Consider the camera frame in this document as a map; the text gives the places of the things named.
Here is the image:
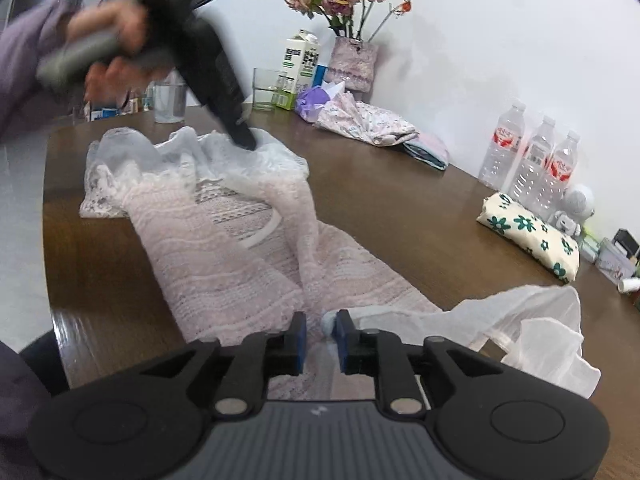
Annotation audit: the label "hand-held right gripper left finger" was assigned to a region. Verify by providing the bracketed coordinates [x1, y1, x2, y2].
[140, 311, 307, 419]

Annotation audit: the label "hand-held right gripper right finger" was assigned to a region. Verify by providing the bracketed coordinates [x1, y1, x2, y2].
[335, 309, 504, 418]

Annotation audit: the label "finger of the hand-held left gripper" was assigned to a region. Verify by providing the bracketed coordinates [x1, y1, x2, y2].
[184, 11, 259, 151]

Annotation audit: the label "pink lace dress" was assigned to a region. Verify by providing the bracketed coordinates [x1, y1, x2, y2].
[79, 126, 602, 402]

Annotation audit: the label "person's left forearm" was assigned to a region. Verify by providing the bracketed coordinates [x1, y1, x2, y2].
[0, 2, 79, 134]

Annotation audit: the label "person's left hand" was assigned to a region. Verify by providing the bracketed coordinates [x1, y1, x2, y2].
[66, 0, 152, 104]

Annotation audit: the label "square clear glass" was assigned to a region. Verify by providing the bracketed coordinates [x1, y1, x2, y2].
[252, 67, 290, 112]

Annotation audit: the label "round clear drinking glass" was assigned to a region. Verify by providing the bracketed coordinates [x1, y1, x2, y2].
[152, 79, 189, 125]

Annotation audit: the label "white green milk carton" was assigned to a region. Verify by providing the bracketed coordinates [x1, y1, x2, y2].
[276, 29, 321, 111]

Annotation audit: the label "purple plastic bag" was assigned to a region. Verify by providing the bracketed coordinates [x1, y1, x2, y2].
[294, 80, 346, 124]

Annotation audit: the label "row of small colourful boxes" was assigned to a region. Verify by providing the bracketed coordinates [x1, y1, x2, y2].
[82, 85, 156, 122]

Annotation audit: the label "pink fuzzy vase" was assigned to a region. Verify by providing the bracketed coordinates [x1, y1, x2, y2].
[327, 36, 380, 94]

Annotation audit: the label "pink floral garment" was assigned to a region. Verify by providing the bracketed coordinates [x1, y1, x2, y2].
[313, 93, 420, 147]

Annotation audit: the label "pink folded cloth blue trim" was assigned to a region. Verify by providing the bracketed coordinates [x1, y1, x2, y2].
[402, 131, 450, 170]

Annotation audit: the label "cream folded cloth green flowers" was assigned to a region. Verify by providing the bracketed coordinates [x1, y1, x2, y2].
[476, 192, 581, 285]

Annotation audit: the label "clear water bottle red label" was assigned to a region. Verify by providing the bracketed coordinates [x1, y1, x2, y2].
[509, 115, 557, 211]
[537, 130, 581, 221]
[477, 101, 528, 191]

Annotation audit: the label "white green tissue pack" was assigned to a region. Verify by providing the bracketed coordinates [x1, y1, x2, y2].
[578, 237, 603, 264]

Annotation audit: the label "white robot-shaped speaker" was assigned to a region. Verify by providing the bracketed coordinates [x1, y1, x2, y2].
[549, 183, 597, 237]

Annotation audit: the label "grey printed tin box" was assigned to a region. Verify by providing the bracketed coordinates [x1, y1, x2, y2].
[597, 237, 639, 287]

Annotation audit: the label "person's body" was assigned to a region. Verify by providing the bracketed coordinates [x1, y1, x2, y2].
[0, 329, 71, 480]

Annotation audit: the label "black power adapter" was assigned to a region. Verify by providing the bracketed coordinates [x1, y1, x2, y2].
[612, 228, 640, 257]

